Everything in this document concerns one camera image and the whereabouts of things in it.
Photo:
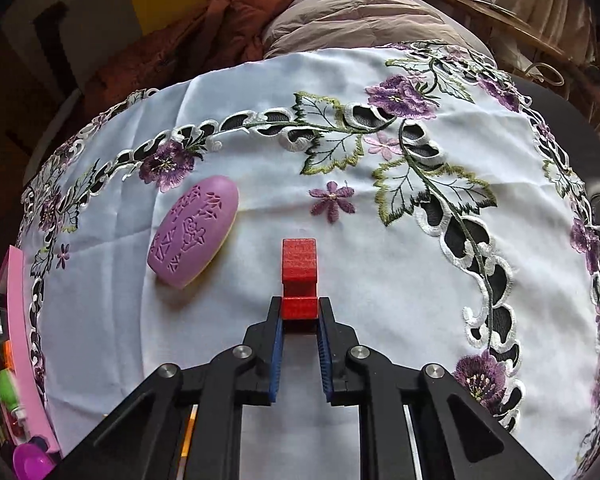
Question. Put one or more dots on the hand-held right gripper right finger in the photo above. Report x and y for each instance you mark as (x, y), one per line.
(325, 365)

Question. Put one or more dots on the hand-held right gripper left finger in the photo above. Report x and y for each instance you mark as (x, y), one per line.
(276, 360)

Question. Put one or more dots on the red stepped block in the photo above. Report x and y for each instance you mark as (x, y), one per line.
(300, 260)

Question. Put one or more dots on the pink shallow box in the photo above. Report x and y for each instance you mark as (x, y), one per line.
(20, 310)

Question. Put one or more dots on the white embroidered floral tablecloth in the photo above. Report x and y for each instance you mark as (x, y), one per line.
(380, 270)

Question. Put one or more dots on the purple oval patterned block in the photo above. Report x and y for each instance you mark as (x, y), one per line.
(195, 232)

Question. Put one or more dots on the magenta round toy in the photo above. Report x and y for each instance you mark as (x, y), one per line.
(30, 462)

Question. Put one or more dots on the rust brown quilted jacket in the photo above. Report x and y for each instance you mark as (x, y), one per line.
(195, 40)

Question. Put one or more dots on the beige pink blanket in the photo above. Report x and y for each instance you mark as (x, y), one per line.
(360, 20)

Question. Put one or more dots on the wooden side shelf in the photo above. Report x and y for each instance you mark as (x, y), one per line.
(505, 25)

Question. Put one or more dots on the beige curtain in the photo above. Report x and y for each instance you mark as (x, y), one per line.
(565, 15)

